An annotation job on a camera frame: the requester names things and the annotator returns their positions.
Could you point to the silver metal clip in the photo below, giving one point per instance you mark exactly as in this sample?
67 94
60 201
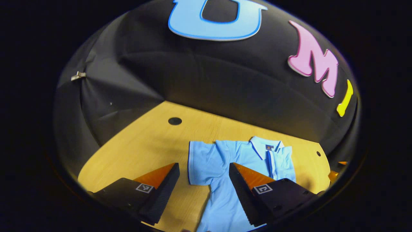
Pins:
78 75

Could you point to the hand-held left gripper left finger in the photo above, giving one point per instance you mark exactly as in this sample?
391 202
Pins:
162 196

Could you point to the black backdrop cloth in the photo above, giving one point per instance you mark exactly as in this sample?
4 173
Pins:
209 80

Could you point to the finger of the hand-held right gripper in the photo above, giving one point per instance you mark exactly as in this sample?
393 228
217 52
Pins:
333 176

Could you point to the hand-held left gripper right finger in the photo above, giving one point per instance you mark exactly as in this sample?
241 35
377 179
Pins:
243 196

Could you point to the light blue T-shirt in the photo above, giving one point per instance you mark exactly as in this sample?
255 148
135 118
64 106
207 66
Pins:
222 161

